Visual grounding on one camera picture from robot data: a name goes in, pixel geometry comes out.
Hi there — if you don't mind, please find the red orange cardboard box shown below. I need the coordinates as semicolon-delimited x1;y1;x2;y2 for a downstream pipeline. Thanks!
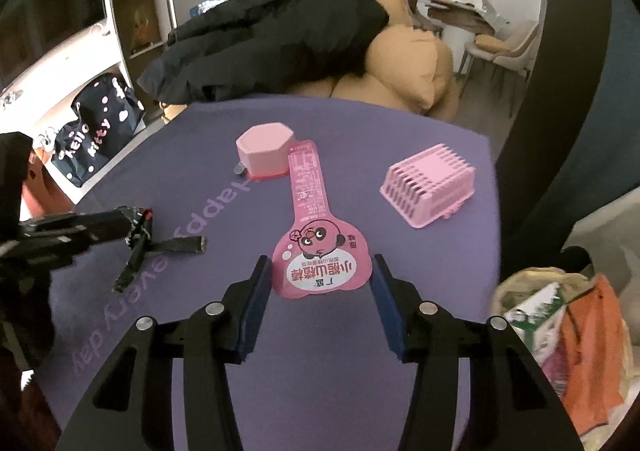
557;276;626;424

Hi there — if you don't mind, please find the black jacket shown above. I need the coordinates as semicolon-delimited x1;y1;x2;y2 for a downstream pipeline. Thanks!
136;0;391;106

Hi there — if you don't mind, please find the pink slotted basket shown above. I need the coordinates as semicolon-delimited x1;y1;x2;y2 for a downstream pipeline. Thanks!
379;142;476;230

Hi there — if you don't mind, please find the beige chair with cushion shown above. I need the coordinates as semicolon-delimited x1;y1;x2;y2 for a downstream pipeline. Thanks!
457;20;541;119

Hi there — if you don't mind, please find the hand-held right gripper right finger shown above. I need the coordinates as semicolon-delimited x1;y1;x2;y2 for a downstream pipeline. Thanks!
372;253;586;451

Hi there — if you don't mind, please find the orange bag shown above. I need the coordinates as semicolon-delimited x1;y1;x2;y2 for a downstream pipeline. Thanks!
22;151;76;214

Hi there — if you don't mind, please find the white curved cabinet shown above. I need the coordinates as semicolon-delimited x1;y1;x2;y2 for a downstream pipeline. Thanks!
0;13;136;162

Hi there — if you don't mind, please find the trash bin with beige bag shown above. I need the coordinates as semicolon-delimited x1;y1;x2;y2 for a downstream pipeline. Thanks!
490;271;633;451

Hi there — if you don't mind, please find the green white carton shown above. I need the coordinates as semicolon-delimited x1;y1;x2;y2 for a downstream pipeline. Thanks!
502;281;568;367

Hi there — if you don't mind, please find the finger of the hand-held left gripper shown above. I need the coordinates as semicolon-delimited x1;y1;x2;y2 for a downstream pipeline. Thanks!
10;231;129;277
22;207;153;238

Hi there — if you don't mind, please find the mesh food cover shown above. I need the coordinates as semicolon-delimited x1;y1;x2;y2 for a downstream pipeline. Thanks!
447;0;506;26

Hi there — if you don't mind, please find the purple tablecloth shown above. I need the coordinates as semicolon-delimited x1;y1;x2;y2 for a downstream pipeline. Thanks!
35;93;503;451

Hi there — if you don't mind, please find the blue partition screen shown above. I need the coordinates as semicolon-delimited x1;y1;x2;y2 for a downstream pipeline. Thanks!
492;0;640;252

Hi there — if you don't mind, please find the pink hexagonal box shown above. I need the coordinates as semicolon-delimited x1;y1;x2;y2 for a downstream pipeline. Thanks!
235;122;298;180

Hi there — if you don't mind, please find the dark printed bag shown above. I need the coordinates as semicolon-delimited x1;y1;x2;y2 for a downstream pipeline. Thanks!
54;73;147;189

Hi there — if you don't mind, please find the tan sofa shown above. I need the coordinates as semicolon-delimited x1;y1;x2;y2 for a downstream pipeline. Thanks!
160;0;455;124

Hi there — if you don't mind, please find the dining table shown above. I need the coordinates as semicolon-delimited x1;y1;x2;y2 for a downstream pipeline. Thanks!
405;0;511;52

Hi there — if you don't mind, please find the black television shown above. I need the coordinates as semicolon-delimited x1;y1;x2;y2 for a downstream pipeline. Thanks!
0;0;113;82

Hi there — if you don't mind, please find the pink lollipop shaped wrapper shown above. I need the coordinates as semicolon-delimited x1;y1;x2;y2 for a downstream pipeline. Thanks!
272;140;373;301

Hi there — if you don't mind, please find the white shelf unit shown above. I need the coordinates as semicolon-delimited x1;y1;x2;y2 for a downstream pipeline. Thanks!
100;0;176;72

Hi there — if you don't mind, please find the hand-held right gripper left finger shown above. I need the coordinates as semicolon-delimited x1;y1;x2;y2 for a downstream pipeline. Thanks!
55;255;275;451

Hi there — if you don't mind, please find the black torn wrapper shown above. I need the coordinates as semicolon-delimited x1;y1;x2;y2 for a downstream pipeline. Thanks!
112;206;208;294

